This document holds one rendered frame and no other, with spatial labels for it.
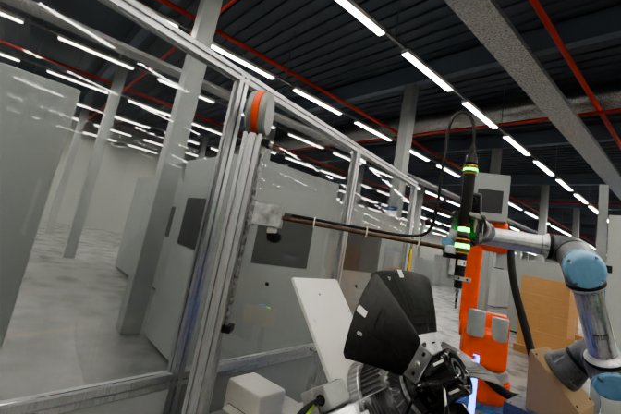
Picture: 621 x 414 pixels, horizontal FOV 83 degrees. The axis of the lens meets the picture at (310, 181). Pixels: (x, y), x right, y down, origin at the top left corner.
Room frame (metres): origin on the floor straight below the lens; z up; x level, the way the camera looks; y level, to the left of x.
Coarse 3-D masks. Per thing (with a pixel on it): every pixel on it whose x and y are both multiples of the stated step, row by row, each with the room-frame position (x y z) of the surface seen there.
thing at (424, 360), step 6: (420, 348) 0.99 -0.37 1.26; (426, 348) 1.00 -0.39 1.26; (420, 354) 1.00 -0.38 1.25; (426, 354) 1.00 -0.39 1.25; (414, 360) 0.99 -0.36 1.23; (420, 360) 1.00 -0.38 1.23; (426, 360) 1.01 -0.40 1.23; (408, 366) 0.98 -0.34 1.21; (414, 366) 0.99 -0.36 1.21; (420, 366) 1.00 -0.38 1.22; (426, 366) 1.01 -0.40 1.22; (408, 372) 0.99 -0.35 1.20; (420, 372) 1.00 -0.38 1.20; (408, 378) 0.99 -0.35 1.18; (414, 378) 1.00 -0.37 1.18
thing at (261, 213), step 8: (256, 200) 1.14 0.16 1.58; (256, 208) 1.12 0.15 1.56; (264, 208) 1.12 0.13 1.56; (272, 208) 1.12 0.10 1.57; (280, 208) 1.12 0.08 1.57; (256, 216) 1.12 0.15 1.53; (264, 216) 1.12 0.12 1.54; (272, 216) 1.12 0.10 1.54; (280, 216) 1.12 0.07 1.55; (248, 224) 1.14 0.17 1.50; (256, 224) 1.12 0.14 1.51; (264, 224) 1.12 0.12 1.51; (272, 224) 1.12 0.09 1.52; (280, 224) 1.14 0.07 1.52
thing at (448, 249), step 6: (444, 246) 1.10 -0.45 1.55; (450, 246) 1.10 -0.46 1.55; (444, 252) 1.11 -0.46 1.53; (450, 252) 1.10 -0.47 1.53; (450, 258) 1.10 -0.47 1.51; (456, 258) 1.09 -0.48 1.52; (450, 264) 1.10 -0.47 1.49; (450, 270) 1.10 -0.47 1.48; (450, 276) 1.09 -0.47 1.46; (456, 276) 1.08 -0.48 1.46
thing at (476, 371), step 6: (444, 342) 1.35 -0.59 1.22; (450, 348) 1.31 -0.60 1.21; (456, 348) 1.33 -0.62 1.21; (462, 354) 1.30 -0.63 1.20; (462, 360) 1.23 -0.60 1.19; (468, 360) 1.25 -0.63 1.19; (468, 366) 1.19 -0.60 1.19; (474, 366) 1.22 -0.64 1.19; (480, 366) 1.26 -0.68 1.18; (474, 372) 1.15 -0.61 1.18; (480, 372) 1.18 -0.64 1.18; (486, 372) 1.22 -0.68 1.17; (474, 378) 1.11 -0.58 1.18; (480, 378) 1.13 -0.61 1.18; (486, 378) 1.16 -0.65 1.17; (492, 378) 1.20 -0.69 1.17; (498, 384) 1.18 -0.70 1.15
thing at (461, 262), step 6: (474, 150) 1.10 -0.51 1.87; (468, 156) 1.10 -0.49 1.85; (474, 156) 1.09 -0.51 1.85; (468, 162) 1.13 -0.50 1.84; (474, 162) 1.09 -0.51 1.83; (456, 252) 1.11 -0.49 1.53; (462, 258) 1.09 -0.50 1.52; (456, 264) 1.10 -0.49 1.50; (462, 264) 1.09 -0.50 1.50; (456, 270) 1.10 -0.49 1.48; (462, 270) 1.09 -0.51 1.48; (462, 276) 1.09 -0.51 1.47; (456, 282) 1.10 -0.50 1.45
